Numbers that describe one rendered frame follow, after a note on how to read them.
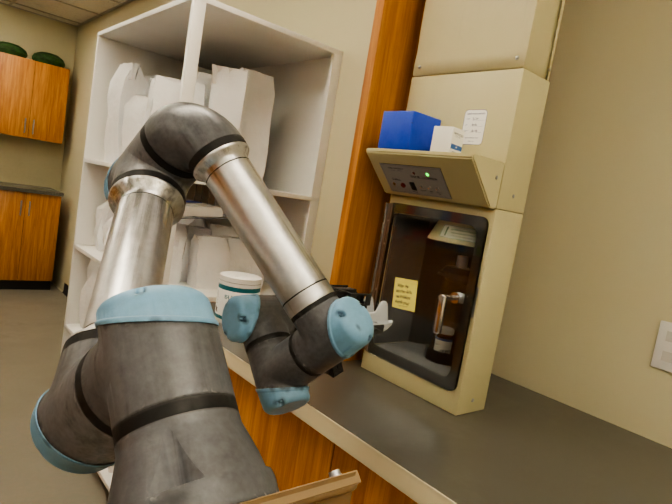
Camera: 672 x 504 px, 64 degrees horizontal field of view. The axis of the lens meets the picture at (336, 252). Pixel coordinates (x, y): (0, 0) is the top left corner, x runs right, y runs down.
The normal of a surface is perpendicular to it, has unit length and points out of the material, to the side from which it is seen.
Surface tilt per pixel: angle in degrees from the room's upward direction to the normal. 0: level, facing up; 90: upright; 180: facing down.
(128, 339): 67
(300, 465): 90
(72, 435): 109
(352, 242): 90
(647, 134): 90
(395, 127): 90
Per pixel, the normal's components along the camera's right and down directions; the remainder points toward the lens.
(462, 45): -0.75, -0.06
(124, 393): -0.52, -0.24
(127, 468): -0.57, -0.49
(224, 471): 0.40, -0.78
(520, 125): 0.63, 0.18
